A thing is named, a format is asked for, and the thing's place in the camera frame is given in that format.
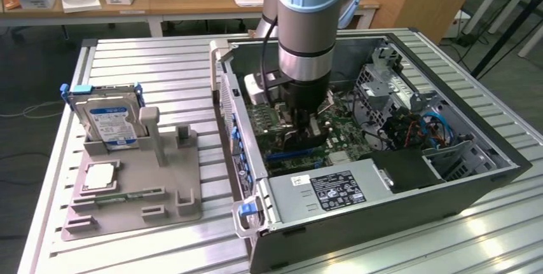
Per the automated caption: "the black open pc case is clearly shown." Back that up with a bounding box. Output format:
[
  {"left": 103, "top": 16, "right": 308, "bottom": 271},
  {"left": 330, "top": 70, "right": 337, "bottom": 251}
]
[{"left": 208, "top": 29, "right": 534, "bottom": 273}]

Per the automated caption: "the metal disk bay cage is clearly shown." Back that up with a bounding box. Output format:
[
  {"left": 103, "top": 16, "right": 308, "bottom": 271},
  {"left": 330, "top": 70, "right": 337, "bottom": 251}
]
[{"left": 354, "top": 46, "right": 421, "bottom": 128}]

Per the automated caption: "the grey power supply unit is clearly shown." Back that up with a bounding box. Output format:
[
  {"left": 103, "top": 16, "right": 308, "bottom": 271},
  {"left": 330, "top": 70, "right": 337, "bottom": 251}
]
[{"left": 267, "top": 158, "right": 395, "bottom": 223}]

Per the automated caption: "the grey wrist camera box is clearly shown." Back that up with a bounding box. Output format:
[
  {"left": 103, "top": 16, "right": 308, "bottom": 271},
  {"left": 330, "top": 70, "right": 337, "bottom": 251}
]
[{"left": 244, "top": 72, "right": 283, "bottom": 105}]

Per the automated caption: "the blue case latch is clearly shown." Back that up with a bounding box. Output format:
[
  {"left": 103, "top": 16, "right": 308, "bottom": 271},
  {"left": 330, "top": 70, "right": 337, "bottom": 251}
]
[{"left": 236, "top": 202, "right": 260, "bottom": 217}]

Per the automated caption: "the black slanted pole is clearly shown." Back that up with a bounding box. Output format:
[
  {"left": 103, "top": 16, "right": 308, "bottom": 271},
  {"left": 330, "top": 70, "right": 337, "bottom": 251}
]
[{"left": 470, "top": 0, "right": 543, "bottom": 80}]

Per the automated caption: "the grey parts rack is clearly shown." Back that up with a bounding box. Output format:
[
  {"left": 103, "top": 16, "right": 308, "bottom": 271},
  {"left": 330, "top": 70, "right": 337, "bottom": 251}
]
[{"left": 62, "top": 106, "right": 204, "bottom": 242}]

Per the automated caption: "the blue wire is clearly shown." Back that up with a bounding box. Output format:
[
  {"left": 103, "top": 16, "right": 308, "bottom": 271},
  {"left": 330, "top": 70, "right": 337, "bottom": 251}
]
[{"left": 419, "top": 111, "right": 458, "bottom": 147}]

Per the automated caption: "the nvidia graphics card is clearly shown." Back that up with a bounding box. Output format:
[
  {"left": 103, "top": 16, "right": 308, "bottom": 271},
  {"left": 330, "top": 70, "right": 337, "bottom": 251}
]
[{"left": 254, "top": 126, "right": 330, "bottom": 160}]

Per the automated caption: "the blue card retainer strip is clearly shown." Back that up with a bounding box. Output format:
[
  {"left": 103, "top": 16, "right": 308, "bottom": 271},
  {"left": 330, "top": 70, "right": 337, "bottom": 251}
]
[{"left": 230, "top": 127, "right": 255, "bottom": 186}]

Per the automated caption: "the black shroud box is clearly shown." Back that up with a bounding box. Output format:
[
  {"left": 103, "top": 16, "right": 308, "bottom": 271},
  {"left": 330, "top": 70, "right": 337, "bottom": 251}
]
[{"left": 371, "top": 150, "right": 447, "bottom": 194}]

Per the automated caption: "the wooden cabinet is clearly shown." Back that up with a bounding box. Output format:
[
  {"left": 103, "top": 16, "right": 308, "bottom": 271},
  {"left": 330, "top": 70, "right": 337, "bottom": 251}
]
[{"left": 363, "top": 0, "right": 485, "bottom": 45}]

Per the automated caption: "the red wire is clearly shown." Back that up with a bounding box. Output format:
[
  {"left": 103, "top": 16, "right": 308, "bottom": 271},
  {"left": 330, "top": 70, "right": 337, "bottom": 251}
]
[{"left": 402, "top": 120, "right": 426, "bottom": 148}]

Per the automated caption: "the white round moulded block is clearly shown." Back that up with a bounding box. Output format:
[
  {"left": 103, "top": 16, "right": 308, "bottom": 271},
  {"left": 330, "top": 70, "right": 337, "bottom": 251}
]
[{"left": 60, "top": 0, "right": 103, "bottom": 13}]

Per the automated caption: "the black camera cable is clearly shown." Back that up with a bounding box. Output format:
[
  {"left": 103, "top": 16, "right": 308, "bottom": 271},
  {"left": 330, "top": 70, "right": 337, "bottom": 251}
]
[{"left": 260, "top": 0, "right": 282, "bottom": 91}]

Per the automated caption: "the hard disk in blue caddy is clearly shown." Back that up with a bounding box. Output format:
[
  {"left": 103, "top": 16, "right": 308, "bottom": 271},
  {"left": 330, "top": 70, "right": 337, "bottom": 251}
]
[{"left": 59, "top": 82, "right": 148, "bottom": 151}]

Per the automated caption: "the green motherboard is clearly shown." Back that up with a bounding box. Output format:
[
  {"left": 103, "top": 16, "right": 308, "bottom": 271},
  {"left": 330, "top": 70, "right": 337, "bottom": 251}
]
[{"left": 244, "top": 78, "right": 379, "bottom": 176}]

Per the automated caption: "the white table frame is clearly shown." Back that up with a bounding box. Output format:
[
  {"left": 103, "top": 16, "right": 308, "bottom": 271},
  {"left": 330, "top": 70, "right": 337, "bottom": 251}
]
[{"left": 462, "top": 0, "right": 543, "bottom": 58}]

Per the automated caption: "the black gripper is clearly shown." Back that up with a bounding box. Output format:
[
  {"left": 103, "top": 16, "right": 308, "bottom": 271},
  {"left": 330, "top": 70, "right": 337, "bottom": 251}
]
[{"left": 279, "top": 78, "right": 333, "bottom": 118}]

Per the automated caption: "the green ram stick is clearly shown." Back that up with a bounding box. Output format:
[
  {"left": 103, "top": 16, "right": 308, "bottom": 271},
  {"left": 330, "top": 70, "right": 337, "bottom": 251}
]
[{"left": 95, "top": 192, "right": 148, "bottom": 203}]

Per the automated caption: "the white floor cable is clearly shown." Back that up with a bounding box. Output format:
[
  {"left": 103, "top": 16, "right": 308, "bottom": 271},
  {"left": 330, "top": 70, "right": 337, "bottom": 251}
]
[{"left": 0, "top": 100, "right": 64, "bottom": 119}]

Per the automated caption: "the silver cpu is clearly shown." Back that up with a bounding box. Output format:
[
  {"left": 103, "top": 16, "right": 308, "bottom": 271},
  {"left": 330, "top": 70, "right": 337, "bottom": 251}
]
[{"left": 83, "top": 163, "right": 119, "bottom": 189}]

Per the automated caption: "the blue expansion slot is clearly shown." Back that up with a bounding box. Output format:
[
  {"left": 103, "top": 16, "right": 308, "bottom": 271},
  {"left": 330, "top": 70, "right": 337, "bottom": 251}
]
[{"left": 266, "top": 149, "right": 317, "bottom": 162}]

